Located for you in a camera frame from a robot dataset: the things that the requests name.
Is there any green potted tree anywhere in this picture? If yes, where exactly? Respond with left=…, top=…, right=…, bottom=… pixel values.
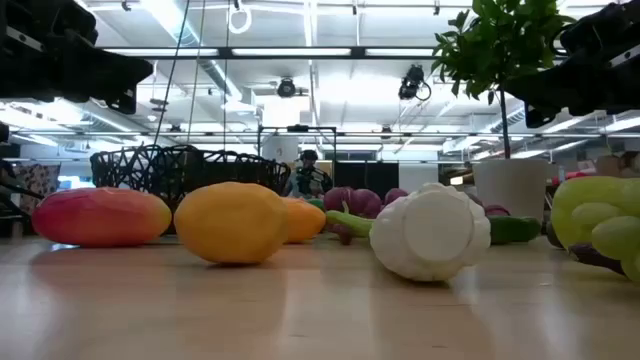
left=430, top=0, right=576, bottom=160

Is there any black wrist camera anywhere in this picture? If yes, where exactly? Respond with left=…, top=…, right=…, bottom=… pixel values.
left=523, top=101, right=557, bottom=129
left=105, top=88, right=139, bottom=115

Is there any light green toy fruit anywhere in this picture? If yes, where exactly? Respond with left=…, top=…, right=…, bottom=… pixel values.
left=550, top=175, right=640, bottom=251

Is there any black partition panel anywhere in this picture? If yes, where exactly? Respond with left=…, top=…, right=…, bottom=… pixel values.
left=333, top=160, right=400, bottom=195

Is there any patterned fabric panel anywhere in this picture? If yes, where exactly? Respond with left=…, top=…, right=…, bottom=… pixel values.
left=12, top=163, right=62, bottom=214

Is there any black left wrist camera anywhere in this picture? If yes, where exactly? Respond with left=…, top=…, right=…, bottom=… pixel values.
left=105, top=88, right=139, bottom=115

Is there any orange toy fruit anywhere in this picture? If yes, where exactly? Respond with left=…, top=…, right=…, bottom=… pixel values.
left=279, top=196, right=328, bottom=245

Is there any black wire basket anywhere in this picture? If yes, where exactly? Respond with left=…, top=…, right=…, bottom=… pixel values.
left=89, top=143, right=292, bottom=235

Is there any black ceiling spotlight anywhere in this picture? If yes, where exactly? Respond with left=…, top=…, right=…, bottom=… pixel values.
left=276, top=77, right=298, bottom=99
left=397, top=63, right=433, bottom=102

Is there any red yellow toy mango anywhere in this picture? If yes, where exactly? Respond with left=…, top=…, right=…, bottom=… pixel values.
left=31, top=186, right=173, bottom=249

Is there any purple toy grape bunch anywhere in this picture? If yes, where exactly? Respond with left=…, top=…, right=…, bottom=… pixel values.
left=322, top=186, right=512, bottom=246

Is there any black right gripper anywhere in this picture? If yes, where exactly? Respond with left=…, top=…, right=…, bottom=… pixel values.
left=503, top=0, right=640, bottom=117

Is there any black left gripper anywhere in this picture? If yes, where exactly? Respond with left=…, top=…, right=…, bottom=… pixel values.
left=0, top=0, right=154, bottom=101

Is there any yellow toy fruit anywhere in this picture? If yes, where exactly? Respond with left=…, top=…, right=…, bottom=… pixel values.
left=173, top=181, right=290, bottom=265

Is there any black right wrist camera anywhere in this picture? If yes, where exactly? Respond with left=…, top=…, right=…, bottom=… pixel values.
left=523, top=101, right=557, bottom=129

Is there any person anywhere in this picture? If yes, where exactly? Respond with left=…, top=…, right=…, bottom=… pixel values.
left=284, top=148, right=334, bottom=200

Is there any black hanging cable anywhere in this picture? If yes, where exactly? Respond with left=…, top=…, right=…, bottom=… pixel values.
left=152, top=0, right=192, bottom=146

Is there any white cup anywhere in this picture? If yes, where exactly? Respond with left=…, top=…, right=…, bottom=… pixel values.
left=472, top=158, right=550, bottom=236

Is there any dark green toy cucumber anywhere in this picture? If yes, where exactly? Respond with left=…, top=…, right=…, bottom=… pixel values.
left=487, top=214, right=543, bottom=246

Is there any grey hanging cable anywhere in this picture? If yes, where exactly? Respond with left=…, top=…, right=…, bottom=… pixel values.
left=187, top=0, right=207, bottom=146

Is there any white hanging ring cable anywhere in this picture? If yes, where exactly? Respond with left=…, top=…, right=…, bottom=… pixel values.
left=227, top=0, right=254, bottom=35

